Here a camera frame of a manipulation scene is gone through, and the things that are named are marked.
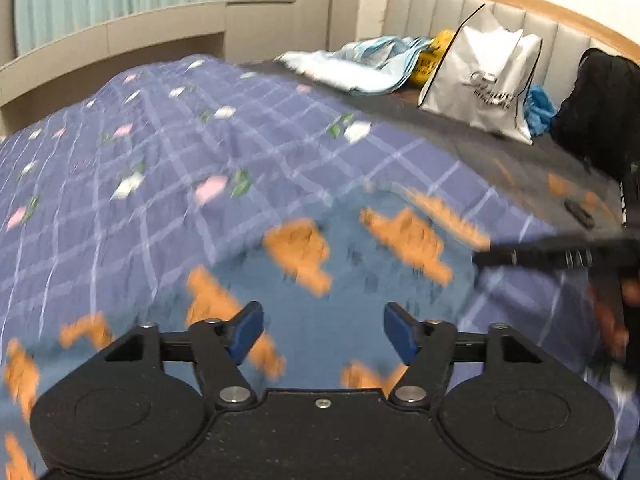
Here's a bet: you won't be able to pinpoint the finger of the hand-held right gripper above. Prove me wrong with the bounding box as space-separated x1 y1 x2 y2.
472 232 601 273

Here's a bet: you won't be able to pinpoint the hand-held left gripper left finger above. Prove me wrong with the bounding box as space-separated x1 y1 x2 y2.
102 301 264 408

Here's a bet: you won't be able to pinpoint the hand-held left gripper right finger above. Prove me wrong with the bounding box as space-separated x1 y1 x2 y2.
382 301 546 408

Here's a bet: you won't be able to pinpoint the blue pants with orange print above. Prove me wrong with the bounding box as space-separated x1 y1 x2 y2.
0 185 496 480

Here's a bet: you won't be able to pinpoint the person's right hand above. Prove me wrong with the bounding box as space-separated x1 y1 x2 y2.
587 277 640 358

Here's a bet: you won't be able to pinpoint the small black object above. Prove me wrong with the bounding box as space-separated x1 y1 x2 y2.
564 197 596 231

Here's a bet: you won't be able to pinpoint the blue crumpled cloth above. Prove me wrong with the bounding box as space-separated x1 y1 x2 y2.
522 84 558 137

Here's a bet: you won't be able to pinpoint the dark grey bed sheet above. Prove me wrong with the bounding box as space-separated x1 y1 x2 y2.
235 60 626 241

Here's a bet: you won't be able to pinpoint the black backpack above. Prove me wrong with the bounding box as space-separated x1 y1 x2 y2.
550 47 640 181

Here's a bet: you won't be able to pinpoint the white tote bag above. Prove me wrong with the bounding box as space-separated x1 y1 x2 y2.
417 4 543 146

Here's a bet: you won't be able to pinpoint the purple plaid blanket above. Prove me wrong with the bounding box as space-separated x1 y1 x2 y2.
0 55 640 480

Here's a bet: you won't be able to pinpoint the yellow bag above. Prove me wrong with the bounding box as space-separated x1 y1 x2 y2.
407 29 456 88

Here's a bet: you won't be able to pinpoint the grey padded wooden headboard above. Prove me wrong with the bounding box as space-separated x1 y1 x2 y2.
382 0 640 126

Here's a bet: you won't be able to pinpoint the light blue cloth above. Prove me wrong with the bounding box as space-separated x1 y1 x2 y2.
275 35 436 97

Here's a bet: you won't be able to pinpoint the beige wooden headboard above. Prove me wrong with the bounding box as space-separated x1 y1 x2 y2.
0 0 361 136

